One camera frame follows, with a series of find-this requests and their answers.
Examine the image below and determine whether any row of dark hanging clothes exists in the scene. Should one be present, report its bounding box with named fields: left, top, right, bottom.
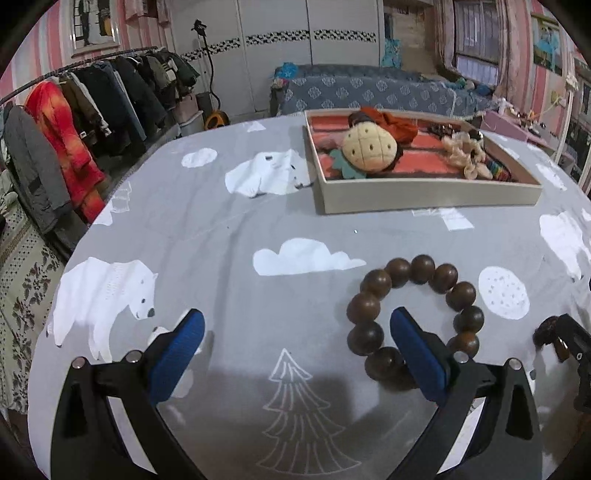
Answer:
left=60, top=50, right=201, bottom=155

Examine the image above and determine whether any wall poster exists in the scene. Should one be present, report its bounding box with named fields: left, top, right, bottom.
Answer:
left=531, top=14, right=563, bottom=75

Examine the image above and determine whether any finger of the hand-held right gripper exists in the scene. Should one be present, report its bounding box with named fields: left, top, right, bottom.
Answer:
left=573, top=378, right=591, bottom=411
left=551, top=314, right=591, bottom=370

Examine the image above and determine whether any orange scrunchie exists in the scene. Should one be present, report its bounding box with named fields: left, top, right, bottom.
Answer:
left=360, top=106, right=419, bottom=144

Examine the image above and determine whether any grey hanging coat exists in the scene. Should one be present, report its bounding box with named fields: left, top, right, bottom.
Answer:
left=0, top=105, right=75, bottom=234

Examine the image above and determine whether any cream shell bracelet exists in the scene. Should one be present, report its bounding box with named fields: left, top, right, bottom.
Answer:
left=441, top=134, right=495, bottom=181

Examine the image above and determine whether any orange red hanging robe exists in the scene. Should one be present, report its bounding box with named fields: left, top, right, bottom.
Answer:
left=24, top=80, right=107, bottom=222

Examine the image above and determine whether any framed wall picture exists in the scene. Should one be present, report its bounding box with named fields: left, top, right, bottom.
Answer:
left=69, top=0, right=122, bottom=46

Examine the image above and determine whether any window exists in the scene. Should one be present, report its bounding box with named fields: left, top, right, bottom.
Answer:
left=450, top=0, right=502, bottom=86

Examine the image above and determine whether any bed with blue patterned cover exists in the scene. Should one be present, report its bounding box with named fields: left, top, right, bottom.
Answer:
left=270, top=62, right=499, bottom=123

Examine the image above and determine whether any brick pattern tray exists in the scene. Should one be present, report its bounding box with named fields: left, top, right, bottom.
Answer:
left=302, top=108, right=543, bottom=215

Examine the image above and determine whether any pink curtain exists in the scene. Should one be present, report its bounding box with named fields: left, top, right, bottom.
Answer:
left=431, top=0, right=527, bottom=100

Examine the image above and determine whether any floral patterned cloth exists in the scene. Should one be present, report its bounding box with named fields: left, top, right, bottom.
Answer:
left=0, top=203, right=63, bottom=416

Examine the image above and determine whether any white framed mirror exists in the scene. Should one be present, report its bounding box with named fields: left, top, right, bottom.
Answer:
left=556, top=55, right=591, bottom=185

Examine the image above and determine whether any teal cloth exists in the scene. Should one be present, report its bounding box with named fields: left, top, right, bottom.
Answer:
left=381, top=39, right=402, bottom=68

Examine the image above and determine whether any metal clothes rack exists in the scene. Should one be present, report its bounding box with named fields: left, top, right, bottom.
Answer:
left=0, top=45, right=160, bottom=109

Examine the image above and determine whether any plush doll hair clip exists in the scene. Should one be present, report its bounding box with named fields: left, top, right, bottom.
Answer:
left=329, top=111, right=407, bottom=180

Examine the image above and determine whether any garment steamer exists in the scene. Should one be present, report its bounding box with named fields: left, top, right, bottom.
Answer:
left=191, top=19, right=230, bottom=130

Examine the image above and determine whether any white storage bin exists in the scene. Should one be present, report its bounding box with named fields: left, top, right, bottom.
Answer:
left=178, top=111, right=206, bottom=137

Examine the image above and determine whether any grey polar bear tablecloth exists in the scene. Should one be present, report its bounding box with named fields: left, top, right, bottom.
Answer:
left=25, top=115, right=591, bottom=480

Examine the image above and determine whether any white wardrobe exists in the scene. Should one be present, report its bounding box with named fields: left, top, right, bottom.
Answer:
left=173, top=0, right=386, bottom=118

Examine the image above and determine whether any brown wooden bead bracelet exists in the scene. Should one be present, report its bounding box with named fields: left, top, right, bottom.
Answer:
left=346, top=254, right=485, bottom=381

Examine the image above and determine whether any blue bundle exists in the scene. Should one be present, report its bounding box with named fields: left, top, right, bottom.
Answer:
left=276, top=62, right=301, bottom=88

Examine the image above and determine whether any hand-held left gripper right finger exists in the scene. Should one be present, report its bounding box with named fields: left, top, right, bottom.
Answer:
left=389, top=307, right=542, bottom=480

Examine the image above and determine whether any pink side table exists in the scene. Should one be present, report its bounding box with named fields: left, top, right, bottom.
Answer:
left=480, top=108, right=561, bottom=148

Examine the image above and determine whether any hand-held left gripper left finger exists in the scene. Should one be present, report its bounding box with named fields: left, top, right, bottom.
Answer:
left=50, top=308, right=206, bottom=480

